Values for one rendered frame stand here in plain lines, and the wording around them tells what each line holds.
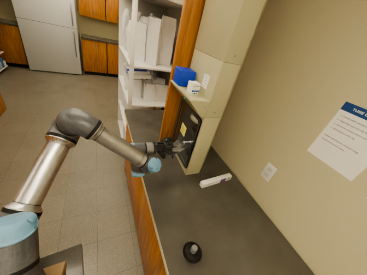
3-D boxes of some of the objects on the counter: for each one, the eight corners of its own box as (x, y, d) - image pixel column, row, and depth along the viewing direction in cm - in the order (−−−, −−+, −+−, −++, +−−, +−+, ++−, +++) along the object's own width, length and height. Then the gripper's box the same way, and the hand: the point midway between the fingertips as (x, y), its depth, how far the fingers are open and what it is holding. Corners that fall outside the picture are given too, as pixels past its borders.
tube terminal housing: (196, 145, 155) (226, 55, 113) (214, 171, 131) (260, 69, 90) (171, 147, 144) (194, 48, 102) (185, 175, 120) (223, 62, 79)
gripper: (156, 149, 95) (189, 147, 105) (152, 136, 101) (184, 135, 110) (153, 157, 101) (185, 154, 111) (149, 145, 107) (180, 143, 116)
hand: (181, 147), depth 112 cm, fingers closed, pressing on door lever
